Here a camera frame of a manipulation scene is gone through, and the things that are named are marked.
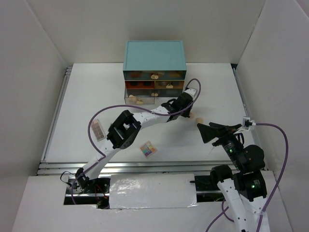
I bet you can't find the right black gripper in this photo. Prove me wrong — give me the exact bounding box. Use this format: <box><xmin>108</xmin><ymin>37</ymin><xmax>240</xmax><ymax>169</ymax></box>
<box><xmin>197</xmin><ymin>121</ymin><xmax>244</xmax><ymax>169</ymax></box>

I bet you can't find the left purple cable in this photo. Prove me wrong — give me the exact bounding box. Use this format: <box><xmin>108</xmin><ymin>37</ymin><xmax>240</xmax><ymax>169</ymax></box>
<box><xmin>71</xmin><ymin>78</ymin><xmax>202</xmax><ymax>205</ymax></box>

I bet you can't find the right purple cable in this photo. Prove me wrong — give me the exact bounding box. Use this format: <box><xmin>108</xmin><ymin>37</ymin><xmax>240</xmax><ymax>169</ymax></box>
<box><xmin>204</xmin><ymin>122</ymin><xmax>289</xmax><ymax>232</ymax></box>

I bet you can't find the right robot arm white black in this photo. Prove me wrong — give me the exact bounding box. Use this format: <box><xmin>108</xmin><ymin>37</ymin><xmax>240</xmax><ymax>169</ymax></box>
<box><xmin>197</xmin><ymin>123</ymin><xmax>270</xmax><ymax>232</ymax></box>

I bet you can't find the purple cable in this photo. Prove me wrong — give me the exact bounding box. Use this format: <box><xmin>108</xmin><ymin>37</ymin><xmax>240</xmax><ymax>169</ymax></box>
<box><xmin>71</xmin><ymin>78</ymin><xmax>202</xmax><ymax>205</ymax></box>
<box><xmin>204</xmin><ymin>122</ymin><xmax>289</xmax><ymax>232</ymax></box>

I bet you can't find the pink eyeshadow palette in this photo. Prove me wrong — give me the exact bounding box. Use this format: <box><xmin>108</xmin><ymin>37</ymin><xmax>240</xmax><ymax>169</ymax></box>
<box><xmin>91</xmin><ymin>119</ymin><xmax>106</xmax><ymax>142</ymax></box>

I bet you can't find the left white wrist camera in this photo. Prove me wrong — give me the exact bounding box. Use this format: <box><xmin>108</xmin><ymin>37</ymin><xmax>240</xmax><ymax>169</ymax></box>
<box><xmin>184</xmin><ymin>88</ymin><xmax>198</xmax><ymax>99</ymax></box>

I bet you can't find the white tape sheet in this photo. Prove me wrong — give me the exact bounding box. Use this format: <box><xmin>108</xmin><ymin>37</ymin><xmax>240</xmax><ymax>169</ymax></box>
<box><xmin>109</xmin><ymin>174</ymin><xmax>198</xmax><ymax>209</ymax></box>

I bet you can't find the teal drawer organizer box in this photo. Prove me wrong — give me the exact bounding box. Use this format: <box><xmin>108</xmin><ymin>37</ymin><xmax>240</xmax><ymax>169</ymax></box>
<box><xmin>123</xmin><ymin>41</ymin><xmax>187</xmax><ymax>104</ymax></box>

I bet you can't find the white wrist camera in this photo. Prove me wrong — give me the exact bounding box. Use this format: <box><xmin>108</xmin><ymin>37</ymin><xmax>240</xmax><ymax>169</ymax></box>
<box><xmin>238</xmin><ymin>116</ymin><xmax>255</xmax><ymax>132</ymax></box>
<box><xmin>184</xmin><ymin>88</ymin><xmax>198</xmax><ymax>99</ymax></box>

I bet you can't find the aluminium rail frame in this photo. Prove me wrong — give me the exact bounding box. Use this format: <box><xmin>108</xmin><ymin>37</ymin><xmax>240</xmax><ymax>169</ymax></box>
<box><xmin>37</xmin><ymin>63</ymin><xmax>246</xmax><ymax>175</ymax></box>

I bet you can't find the colourful square eyeshadow palette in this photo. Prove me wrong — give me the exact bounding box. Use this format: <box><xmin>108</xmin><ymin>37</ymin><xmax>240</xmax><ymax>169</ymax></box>
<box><xmin>139</xmin><ymin>141</ymin><xmax>157</xmax><ymax>158</ymax></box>

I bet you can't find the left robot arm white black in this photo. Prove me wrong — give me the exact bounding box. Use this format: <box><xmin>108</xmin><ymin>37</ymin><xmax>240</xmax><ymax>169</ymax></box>
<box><xmin>75</xmin><ymin>88</ymin><xmax>196</xmax><ymax>193</ymax></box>

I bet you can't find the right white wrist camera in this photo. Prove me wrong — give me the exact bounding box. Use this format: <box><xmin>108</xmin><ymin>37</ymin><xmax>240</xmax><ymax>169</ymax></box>
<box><xmin>238</xmin><ymin>116</ymin><xmax>255</xmax><ymax>132</ymax></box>

